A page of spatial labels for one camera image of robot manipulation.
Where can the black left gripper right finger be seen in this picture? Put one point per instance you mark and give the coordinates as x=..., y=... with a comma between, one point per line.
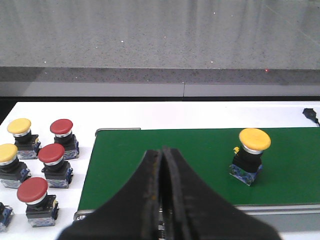
x=193, y=211

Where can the push button with blue base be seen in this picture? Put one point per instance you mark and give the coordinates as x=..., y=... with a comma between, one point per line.
x=6, y=214

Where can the black connector with cable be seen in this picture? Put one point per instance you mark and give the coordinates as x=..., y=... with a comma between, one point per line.
x=310, y=114

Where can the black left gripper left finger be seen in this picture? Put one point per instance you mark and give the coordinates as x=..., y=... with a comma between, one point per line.
x=131, y=214

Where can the yellow mushroom push button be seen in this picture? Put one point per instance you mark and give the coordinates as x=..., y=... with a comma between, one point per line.
x=13, y=172
x=247, y=160
x=28, y=144

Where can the green conveyor belt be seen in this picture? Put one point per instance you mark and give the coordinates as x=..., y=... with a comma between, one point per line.
x=290, y=173

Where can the red mushroom push button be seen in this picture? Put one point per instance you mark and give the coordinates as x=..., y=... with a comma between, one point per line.
x=41, y=208
x=62, y=129
x=57, y=171

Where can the grey stone counter slab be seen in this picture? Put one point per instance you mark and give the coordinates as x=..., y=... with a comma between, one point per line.
x=199, y=41

